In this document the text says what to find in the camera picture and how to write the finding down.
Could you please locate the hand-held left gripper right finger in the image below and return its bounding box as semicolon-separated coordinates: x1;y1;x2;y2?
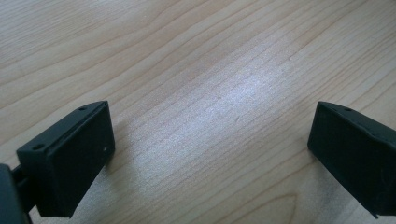
307;101;396;219

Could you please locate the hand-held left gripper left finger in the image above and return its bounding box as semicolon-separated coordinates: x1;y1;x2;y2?
16;100;116;218

